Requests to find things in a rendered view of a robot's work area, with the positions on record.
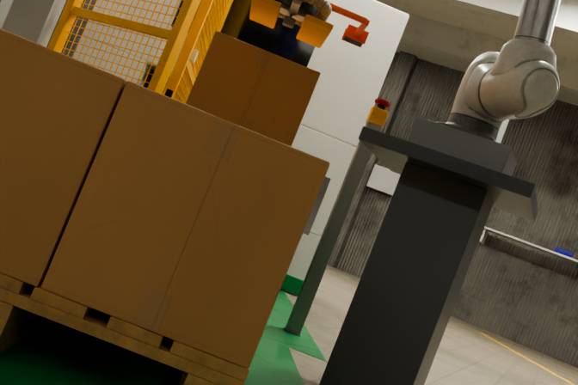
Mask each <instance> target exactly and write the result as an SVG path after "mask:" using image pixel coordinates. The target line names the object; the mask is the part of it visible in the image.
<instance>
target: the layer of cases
mask: <svg viewBox="0 0 578 385"><path fill-rule="evenodd" d="M328 169H329V162H327V161H325V160H323V159H321V158H318V157H316V156H313V155H310V154H308V153H305V152H303V151H301V150H298V149H295V148H293V147H291V146H289V145H286V144H283V143H281V142H278V141H276V140H274V139H272V138H270V137H266V136H263V135H261V134H259V133H257V132H254V131H251V130H249V129H247V128H244V127H242V126H240V125H236V124H234V123H231V122H230V121H227V120H225V119H221V118H220V117H217V116H215V115H212V114H210V113H207V112H204V111H202V110H199V109H198V108H196V107H192V106H189V105H188V104H185V103H183V102H180V101H177V100H175V99H172V98H170V97H168V96H166V95H162V94H160V93H158V92H156V91H153V90H151V89H148V88H145V87H143V86H141V85H138V84H136V83H134V82H130V81H127V82H126V81H125V79H124V78H121V77H119V76H116V75H114V74H111V73H109V72H106V71H104V70H101V69H98V68H96V67H94V66H92V65H90V64H86V63H84V62H82V61H79V60H77V59H74V58H71V57H69V56H67V55H64V54H63V53H60V52H56V51H54V50H52V49H50V48H47V47H45V46H42V45H40V44H37V43H35V42H33V41H31V40H27V39H24V38H22V37H20V36H18V35H15V34H13V33H10V32H8V31H5V30H3V29H1V28H0V273H2V274H5V275H7V276H10V277H12V278H16V279H18V280H21V281H22V282H25V283H27V284H31V285H33V286H36V287H38V286H40V285H41V289H42V290H47V291H49V292H51V293H53V294H56V295H58V296H62V297H64V298H67V299H69V300H72V301H73V302H76V303H80V304H82V305H84V306H87V307H89V308H92V309H95V310H98V311H100V312H102V313H105V314H107V315H111V316H113V317H115V318H118V319H121V320H123V321H126V322H129V323H131V324H133V325H136V326H138V327H142V328H144V329H146V330H149V331H152V332H153V333H157V334H160V335H162V336H164V337H167V338H169V339H172V340H175V341H178V342H180V343H183V344H184V345H188V346H191V347H193V348H195V349H198V350H200V351H203V352H206V353H209V354H211V355H213V356H215V357H218V358H222V359H224V360H226V361H229V362H231V363H234V364H237V365H240V366H242V367H244V368H246V369H248V368H249V366H250V364H251V362H252V359H253V357H254V355H255V351H256V349H257V346H258V345H259V342H260V340H261V336H262V334H263V332H264V329H265V326H266V325H267V321H268V318H269V316H270V314H271V312H272V309H273V307H274V304H275V301H276V299H277V296H278V295H279V292H280V288H281V286H282V284H283V282H284V279H285V277H286V274H287V271H288V269H289V266H290V264H291V262H292V258H293V255H294V254H295V251H296V249H297V246H298V243H299V241H300V238H301V236H302V234H303V232H304V228H305V225H306V224H307V221H308V219H309V216H310V214H311V211H312V208H313V206H314V204H315V201H316V199H317V195H318V193H319V191H320V188H321V186H322V183H323V180H324V178H325V175H326V174H327V171H328Z"/></svg>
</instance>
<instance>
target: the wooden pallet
mask: <svg viewBox="0 0 578 385"><path fill-rule="evenodd" d="M49 320H51V321H55V322H57V323H60V324H62V325H65V326H67V327H71V328H73V329H76V330H77V331H80V332H82V333H86V334H88V335H91V336H93V337H96V338H98V339H102V340H104V341H107V342H109V343H111V344H114V345H117V346H119V347H122V348H125V349H127V350H129V351H133V352H136V353H137V354H140V355H142V356H145V357H148V358H151V359H153V360H156V361H158V362H160V363H163V364H167V365H168V366H171V367H174V368H176V369H178V370H181V377H180V380H179V383H178V385H244V382H245V381H246V378H247V376H248V373H249V368H248V369H246V368H244V367H242V366H240V365H237V364H234V363H231V362H229V361H226V360H224V359H222V358H219V357H215V356H213V355H211V354H209V353H206V352H203V351H200V350H198V349H195V348H193V347H191V346H188V345H184V344H183V343H180V342H178V341H175V340H172V339H169V338H167V337H164V336H162V335H160V334H157V333H153V332H152V331H149V330H146V329H144V328H142V327H138V326H136V325H133V324H131V323H129V322H126V321H123V320H121V319H118V318H115V317H113V316H111V315H107V314H105V313H102V312H100V311H98V310H95V309H92V308H89V307H87V306H84V305H82V304H80V303H78V302H73V301H72V300H69V299H67V298H64V297H62V296H58V295H56V294H53V293H51V292H49V291H47V290H42V289H41V285H40V286H38V287H36V286H33V285H31V284H27V283H25V282H22V281H21V280H18V279H16V278H12V277H10V276H7V275H5V274H2V273H0V353H1V352H2V351H4V350H6V349H7V348H8V347H10V346H11V345H13V344H14V343H15V342H17V341H18V340H20V339H22V338H23V337H25V336H26V335H28V334H29V333H31V332H32V331H33V330H35V329H36V328H38V327H40V326H41V325H43V324H44V323H45V322H47V321H49Z"/></svg>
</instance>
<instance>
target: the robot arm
mask: <svg viewBox="0 0 578 385"><path fill-rule="evenodd" d="M560 2H561V0H523V3H522V6H521V10H520V16H519V19H518V23H517V27H516V30H515V34H514V37H513V40H510V41H508V43H506V44H505V45H504V46H503V47H502V48H501V51H500V52H485V53H483V54H481V55H480V56H478V57H477V58H476V59H475V60H474V61H473V62H472V63H471V64H470V66H469V67H468V69H467V71H466V72H465V74H464V77H463V79H462V82H461V83H460V86H459V88H458V92H457V94H456V97H455V100H454V103H453V107H452V111H451V114H450V116H449V118H448V120H447V122H440V121H436V123H439V124H442V125H446V126H449V127H451V128H454V129H458V130H460V131H465V132H468V133H470V134H473V135H476V136H479V137H482V138H487V139H489V140H492V141H496V139H497V135H498V131H499V130H500V127H501V124H502V122H503V121H505V120H506V119H528V118H531V117H534V116H537V115H540V114H541V113H543V112H545V111H546V110H548V109H549V108H550V107H551V106H552V105H553V104H554V102H555V101H556V98H557V97H558V93H559V89H560V82H559V76H558V74H557V72H556V54H555V53H554V51H553V49H552V48H551V47H550V41H551V37H552V34H553V30H554V26H555V23H556V17H557V13H558V10H559V6H560Z"/></svg>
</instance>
